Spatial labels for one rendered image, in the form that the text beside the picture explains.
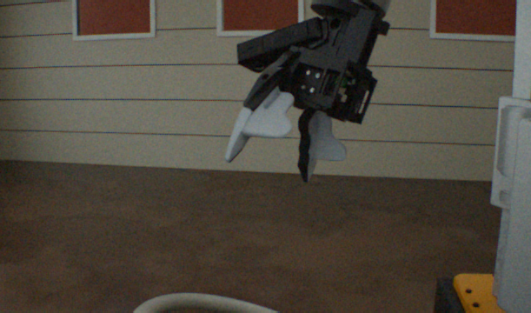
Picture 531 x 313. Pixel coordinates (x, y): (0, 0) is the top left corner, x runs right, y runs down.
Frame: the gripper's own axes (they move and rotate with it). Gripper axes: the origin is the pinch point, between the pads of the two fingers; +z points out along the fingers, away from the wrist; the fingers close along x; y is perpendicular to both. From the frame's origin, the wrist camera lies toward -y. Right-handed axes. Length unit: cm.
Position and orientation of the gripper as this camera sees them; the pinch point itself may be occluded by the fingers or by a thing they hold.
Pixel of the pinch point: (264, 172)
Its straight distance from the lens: 58.5
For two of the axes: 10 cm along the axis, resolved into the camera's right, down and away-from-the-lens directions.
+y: 7.3, 3.2, -6.0
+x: 5.8, 1.7, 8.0
